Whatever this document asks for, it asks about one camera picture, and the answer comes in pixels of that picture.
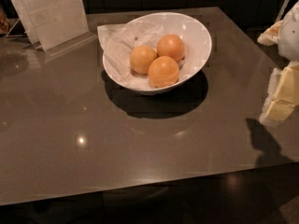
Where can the brown object at left edge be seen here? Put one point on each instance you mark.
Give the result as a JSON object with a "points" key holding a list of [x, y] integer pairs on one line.
{"points": [[4, 23]]}

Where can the orange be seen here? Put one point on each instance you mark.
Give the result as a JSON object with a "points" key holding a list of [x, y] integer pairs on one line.
{"points": [[171, 46], [141, 58], [163, 72]]}

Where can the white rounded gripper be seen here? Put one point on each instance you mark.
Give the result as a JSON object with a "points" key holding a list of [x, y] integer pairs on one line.
{"points": [[290, 36]]}

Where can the clear acrylic sign holder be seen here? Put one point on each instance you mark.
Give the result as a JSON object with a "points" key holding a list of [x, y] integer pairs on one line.
{"points": [[54, 25]]}

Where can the white paper napkin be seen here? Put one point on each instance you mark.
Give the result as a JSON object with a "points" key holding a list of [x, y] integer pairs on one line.
{"points": [[118, 43]]}

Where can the white ceramic bowl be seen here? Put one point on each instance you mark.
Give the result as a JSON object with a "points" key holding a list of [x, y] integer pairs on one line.
{"points": [[197, 40]]}

